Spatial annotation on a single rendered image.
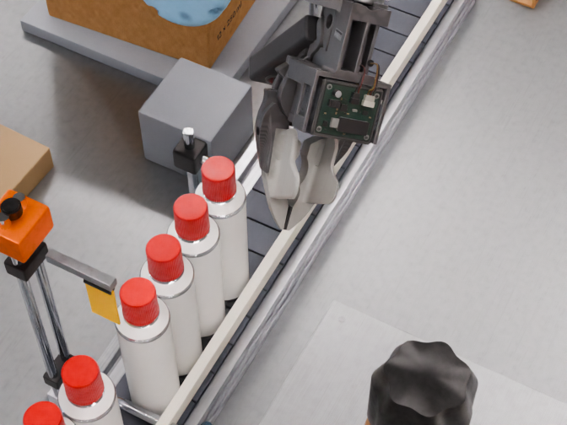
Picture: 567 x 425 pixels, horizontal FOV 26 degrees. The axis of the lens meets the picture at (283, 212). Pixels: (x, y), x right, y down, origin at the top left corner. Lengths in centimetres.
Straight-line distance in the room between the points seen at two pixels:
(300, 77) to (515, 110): 61
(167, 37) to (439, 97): 36
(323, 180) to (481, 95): 56
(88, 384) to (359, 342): 36
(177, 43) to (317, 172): 53
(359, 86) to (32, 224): 29
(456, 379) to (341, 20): 30
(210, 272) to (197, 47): 43
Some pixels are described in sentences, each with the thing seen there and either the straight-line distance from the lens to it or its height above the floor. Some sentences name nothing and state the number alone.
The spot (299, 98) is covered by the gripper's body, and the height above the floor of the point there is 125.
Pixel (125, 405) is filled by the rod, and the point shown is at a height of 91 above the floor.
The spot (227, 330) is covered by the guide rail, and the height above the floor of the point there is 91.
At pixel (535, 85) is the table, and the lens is 163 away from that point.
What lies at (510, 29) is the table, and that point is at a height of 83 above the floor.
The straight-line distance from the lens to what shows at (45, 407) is 106.
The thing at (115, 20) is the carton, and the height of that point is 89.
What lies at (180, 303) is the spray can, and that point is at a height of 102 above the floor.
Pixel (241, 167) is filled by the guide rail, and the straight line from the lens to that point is 134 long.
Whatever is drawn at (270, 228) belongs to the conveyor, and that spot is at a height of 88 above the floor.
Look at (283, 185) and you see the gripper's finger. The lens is 106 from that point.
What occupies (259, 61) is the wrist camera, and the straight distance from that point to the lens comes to 113.
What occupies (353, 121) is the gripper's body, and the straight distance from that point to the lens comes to 102.
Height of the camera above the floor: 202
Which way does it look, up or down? 54 degrees down
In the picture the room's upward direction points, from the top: straight up
